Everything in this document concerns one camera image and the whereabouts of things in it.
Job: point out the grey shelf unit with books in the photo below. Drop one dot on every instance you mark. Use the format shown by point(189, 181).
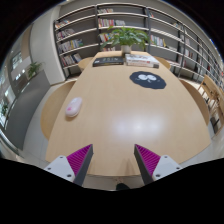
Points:
point(80, 33)

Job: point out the black book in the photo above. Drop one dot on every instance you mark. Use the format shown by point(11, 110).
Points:
point(108, 61)

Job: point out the pink white computer mouse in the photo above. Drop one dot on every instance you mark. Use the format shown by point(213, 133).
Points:
point(74, 106)

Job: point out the white book with picture cover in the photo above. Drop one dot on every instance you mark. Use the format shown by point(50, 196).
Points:
point(140, 58)

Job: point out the green floor plant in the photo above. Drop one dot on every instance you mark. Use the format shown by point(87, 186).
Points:
point(34, 69)

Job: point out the round-backed wooden chair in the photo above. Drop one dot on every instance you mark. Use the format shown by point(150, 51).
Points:
point(85, 62)
point(164, 62)
point(196, 98)
point(55, 106)

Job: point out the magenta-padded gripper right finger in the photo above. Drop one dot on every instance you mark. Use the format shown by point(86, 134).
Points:
point(165, 165)

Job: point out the dark cloud-shaped mouse pad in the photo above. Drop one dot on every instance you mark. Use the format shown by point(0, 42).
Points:
point(156, 83)

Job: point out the green potted plant white pot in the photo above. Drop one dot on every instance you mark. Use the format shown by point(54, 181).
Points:
point(126, 36)

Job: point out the light wooden slatted chairs group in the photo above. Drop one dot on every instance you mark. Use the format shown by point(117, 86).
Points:
point(213, 91)

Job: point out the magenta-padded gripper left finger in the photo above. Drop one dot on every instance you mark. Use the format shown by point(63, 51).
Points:
point(60, 165)

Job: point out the white book with dark spine end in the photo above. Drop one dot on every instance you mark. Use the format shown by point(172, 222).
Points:
point(146, 65)

